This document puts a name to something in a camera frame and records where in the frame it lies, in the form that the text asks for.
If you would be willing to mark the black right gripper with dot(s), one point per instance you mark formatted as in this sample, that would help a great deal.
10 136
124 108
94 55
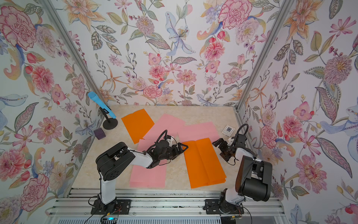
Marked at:
222 147

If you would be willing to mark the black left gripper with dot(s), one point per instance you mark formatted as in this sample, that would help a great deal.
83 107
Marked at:
176 152

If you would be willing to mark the orange paper sheet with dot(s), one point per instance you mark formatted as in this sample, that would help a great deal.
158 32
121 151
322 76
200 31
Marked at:
203 165

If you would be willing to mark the large pink paper sheet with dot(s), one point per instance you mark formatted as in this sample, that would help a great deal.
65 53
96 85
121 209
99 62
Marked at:
156 177

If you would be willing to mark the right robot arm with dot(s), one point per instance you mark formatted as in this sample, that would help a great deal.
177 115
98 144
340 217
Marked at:
253 180

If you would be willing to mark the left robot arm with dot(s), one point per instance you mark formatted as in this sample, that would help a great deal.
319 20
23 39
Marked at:
112 163

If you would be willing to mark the white playing card box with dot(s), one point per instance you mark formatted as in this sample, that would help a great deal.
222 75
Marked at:
228 130

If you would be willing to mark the blue microphone on stand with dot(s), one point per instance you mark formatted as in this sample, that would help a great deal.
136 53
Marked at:
110 118

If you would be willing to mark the purple cube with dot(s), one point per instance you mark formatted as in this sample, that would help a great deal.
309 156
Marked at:
99 133

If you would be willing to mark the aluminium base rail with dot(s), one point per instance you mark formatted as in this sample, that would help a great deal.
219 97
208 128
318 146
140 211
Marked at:
149 206

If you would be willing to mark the left aluminium frame post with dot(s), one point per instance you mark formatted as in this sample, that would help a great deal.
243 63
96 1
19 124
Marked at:
63 33

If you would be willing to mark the aluminium corner frame post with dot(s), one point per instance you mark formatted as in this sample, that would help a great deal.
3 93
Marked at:
282 13

